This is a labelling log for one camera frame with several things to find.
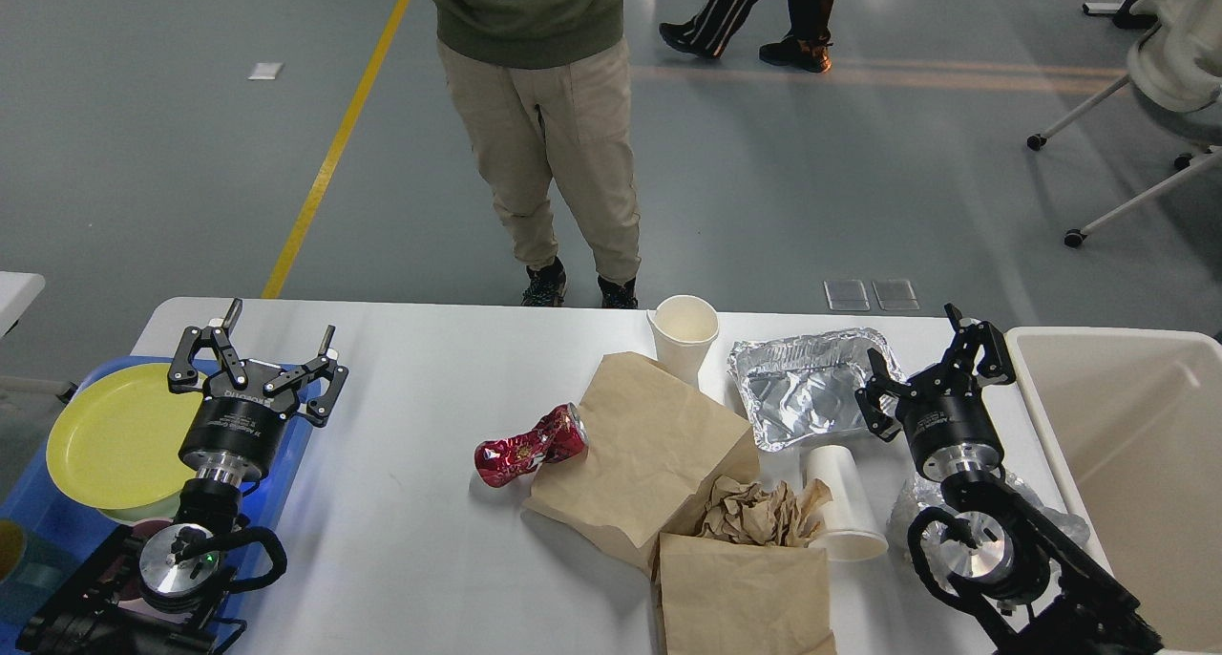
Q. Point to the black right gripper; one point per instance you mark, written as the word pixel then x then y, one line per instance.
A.
pixel 947 428

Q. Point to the person in dark clothes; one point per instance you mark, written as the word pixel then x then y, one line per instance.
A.
pixel 805 47

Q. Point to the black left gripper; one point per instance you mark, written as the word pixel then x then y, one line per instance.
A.
pixel 239 426

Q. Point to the dark teal mug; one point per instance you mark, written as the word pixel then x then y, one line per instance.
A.
pixel 32 570

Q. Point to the pale green plate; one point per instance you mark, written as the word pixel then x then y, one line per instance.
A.
pixel 166 508

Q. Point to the crumpled clear plastic wrap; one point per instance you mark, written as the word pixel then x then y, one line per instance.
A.
pixel 917 493

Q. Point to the person in green sweater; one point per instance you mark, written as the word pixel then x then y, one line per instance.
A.
pixel 543 91

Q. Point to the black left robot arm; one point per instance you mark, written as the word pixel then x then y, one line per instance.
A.
pixel 164 592

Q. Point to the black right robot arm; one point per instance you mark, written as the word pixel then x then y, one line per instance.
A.
pixel 985 550

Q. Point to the white side table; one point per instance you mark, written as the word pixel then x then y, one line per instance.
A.
pixel 18 291

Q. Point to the aluminium foil tray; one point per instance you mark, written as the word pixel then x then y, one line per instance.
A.
pixel 802 388

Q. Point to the small brown paper bag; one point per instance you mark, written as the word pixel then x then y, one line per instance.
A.
pixel 722 598

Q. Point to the lying white paper cup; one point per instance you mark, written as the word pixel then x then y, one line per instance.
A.
pixel 849 531

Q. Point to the crumpled brown paper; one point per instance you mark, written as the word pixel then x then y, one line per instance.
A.
pixel 749 514

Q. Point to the crushed red soda can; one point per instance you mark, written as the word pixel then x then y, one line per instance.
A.
pixel 557 436

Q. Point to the large brown paper bag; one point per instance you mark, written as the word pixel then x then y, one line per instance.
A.
pixel 655 448

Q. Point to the blue plastic tray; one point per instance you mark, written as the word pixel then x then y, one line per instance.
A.
pixel 37 504

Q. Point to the pink mug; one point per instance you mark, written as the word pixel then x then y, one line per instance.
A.
pixel 130 550

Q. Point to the upright white paper cup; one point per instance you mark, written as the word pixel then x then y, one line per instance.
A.
pixel 683 329

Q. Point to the beige plastic bin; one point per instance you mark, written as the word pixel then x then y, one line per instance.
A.
pixel 1131 422

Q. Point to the yellow plastic plate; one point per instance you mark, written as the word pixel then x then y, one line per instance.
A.
pixel 117 443

